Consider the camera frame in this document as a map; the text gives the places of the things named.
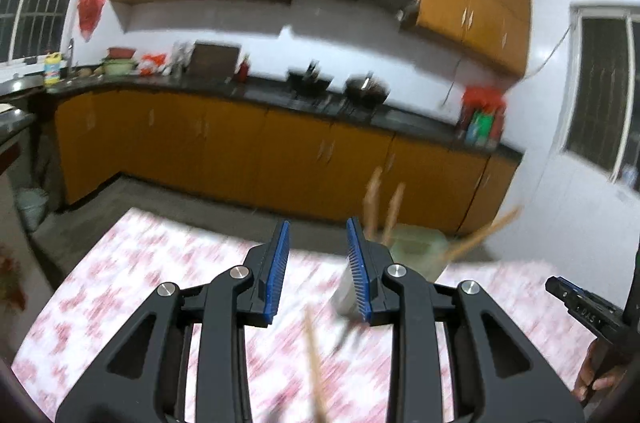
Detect barred window with white frame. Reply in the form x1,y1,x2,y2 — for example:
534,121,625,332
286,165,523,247
562,5,640,190

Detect wooden lower cabinets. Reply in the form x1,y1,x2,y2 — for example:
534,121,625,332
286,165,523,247
54,89,518,236

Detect person's right hand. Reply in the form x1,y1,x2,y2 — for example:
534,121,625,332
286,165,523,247
572,339,635,406

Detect yellow detergent bottle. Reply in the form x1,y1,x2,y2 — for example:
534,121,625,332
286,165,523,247
44,51,66,90

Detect dark cutting board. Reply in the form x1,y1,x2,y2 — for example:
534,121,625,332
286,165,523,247
190,42,241,80

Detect crumpled red plastic bag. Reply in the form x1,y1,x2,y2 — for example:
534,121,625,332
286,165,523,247
138,53,168,76

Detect black kitchen countertop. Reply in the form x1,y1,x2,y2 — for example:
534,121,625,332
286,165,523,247
0,70,523,161

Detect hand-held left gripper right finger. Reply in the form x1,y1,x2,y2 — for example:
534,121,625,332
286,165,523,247
346,217,586,423

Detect black wok with handle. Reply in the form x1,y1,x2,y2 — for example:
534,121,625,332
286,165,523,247
287,60,335,98

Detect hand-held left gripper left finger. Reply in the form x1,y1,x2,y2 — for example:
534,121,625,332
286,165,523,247
55,220,291,423

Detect green box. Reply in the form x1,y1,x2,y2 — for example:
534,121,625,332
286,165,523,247
472,113,493,144

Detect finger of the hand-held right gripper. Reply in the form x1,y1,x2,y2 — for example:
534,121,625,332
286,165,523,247
545,275,624,340

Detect hanging red plastic bag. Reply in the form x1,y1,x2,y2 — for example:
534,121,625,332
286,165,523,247
78,0,107,42

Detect pale green bucket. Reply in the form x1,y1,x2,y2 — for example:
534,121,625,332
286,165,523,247
15,188,50,231

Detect green perforated utensil holder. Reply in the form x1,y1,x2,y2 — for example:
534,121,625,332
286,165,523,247
330,224,449,320

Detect black cable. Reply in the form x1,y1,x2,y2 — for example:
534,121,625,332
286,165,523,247
440,58,463,108

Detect black wok with lid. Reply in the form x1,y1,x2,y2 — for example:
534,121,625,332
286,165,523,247
344,73,391,108

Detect pink floral tablecloth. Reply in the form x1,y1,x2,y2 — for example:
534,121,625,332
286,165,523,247
10,208,621,423

